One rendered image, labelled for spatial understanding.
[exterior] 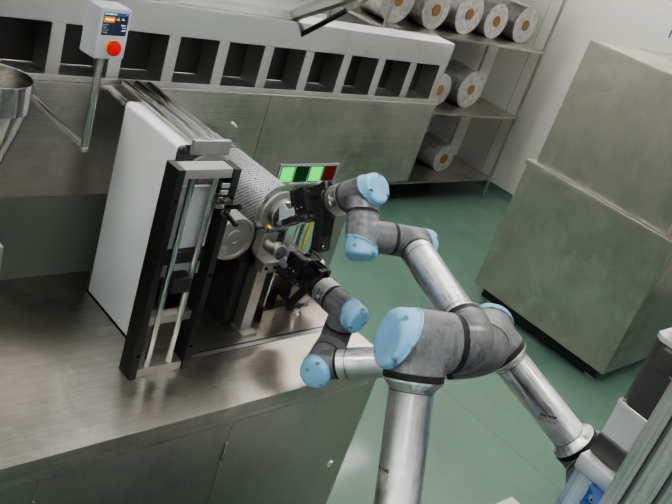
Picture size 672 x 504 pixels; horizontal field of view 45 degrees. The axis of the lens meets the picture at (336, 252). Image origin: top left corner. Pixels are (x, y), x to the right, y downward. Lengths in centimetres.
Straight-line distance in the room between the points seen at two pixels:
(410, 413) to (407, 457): 8
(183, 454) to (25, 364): 42
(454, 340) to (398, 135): 142
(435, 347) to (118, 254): 92
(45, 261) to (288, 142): 79
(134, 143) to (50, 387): 59
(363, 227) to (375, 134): 97
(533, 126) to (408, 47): 432
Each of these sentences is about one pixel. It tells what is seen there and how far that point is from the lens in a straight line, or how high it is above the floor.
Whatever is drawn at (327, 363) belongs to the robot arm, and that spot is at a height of 104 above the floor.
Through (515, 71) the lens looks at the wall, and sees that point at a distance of 705.
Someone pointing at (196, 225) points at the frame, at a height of 129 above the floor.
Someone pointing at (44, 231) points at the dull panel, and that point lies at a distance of 219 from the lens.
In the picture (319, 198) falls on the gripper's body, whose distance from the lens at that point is 195.
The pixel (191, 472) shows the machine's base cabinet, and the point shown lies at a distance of 208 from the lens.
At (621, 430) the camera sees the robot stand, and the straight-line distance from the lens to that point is 161.
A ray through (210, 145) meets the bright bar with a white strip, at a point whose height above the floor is 145.
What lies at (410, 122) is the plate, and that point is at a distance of 283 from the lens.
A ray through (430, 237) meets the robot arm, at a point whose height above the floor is 139.
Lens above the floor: 208
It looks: 25 degrees down
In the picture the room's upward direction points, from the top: 19 degrees clockwise
